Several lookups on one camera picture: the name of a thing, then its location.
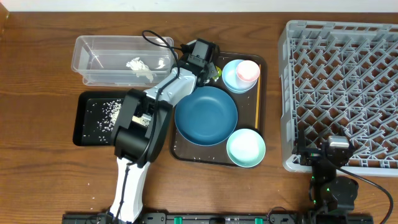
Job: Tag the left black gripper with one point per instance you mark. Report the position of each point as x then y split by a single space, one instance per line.
212 71

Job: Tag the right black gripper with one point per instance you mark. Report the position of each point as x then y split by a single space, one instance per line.
311 154

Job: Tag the dark blue plate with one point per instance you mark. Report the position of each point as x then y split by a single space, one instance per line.
206 117

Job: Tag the white tissue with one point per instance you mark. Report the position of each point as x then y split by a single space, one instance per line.
140 68

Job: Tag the pile of white rice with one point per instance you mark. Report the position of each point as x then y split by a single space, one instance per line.
99 118

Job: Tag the yellow green snack wrapper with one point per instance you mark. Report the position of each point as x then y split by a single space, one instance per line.
219 73

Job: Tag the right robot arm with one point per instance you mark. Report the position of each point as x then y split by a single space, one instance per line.
333 196

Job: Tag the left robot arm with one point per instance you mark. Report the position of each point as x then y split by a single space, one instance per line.
133 163

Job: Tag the grey dishwasher rack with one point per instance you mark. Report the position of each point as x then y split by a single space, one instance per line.
340 76

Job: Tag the black waste tray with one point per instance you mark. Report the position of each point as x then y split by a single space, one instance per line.
136 136

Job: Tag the light blue small plate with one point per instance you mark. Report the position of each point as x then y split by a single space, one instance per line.
229 77

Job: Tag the pink cup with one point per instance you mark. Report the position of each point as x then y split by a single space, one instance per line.
247 73

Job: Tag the wooden chopstick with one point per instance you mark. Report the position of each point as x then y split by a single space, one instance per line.
258 97

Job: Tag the dark brown serving tray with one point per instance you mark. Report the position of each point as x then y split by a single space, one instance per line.
184 150

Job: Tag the mint green bowl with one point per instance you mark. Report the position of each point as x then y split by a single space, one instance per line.
246 148

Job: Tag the clear plastic bin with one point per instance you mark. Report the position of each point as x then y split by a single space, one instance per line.
101 59

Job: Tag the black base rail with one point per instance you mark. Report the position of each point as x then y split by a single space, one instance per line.
162 218

